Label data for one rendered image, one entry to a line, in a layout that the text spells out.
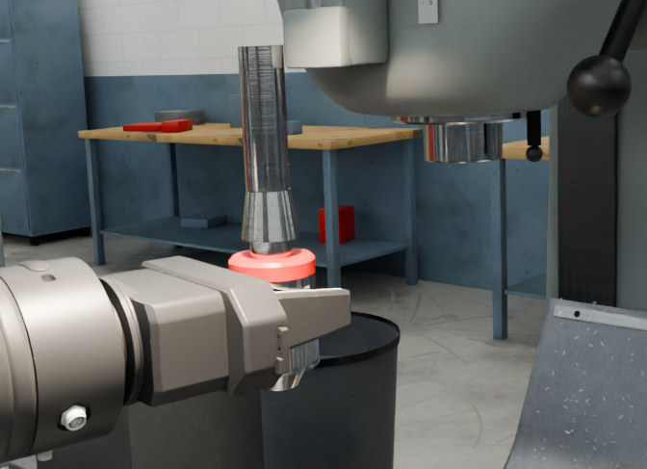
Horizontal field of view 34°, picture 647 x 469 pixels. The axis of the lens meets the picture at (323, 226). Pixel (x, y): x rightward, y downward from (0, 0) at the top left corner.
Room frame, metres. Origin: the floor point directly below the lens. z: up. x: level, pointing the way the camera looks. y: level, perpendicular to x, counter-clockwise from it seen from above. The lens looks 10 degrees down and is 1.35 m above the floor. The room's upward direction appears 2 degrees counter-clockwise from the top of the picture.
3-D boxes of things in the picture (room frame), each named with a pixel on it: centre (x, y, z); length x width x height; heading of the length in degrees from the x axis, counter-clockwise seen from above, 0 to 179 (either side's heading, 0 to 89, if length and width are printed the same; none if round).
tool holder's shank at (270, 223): (0.56, 0.03, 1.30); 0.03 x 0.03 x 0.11
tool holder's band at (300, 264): (0.56, 0.03, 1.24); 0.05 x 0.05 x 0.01
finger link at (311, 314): (0.53, 0.01, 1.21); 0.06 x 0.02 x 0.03; 126
